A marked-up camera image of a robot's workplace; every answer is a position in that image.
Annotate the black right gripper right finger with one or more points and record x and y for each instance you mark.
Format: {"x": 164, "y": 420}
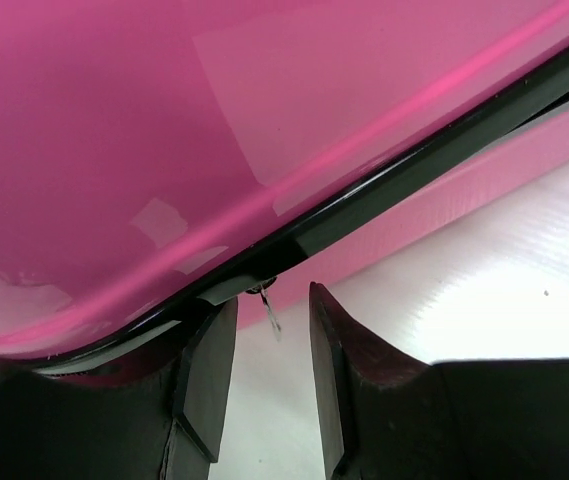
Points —
{"x": 386, "y": 415}

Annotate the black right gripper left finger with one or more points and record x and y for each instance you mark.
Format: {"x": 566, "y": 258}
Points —
{"x": 156, "y": 412}

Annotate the pink hard-shell suitcase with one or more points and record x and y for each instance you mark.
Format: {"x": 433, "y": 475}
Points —
{"x": 143, "y": 143}

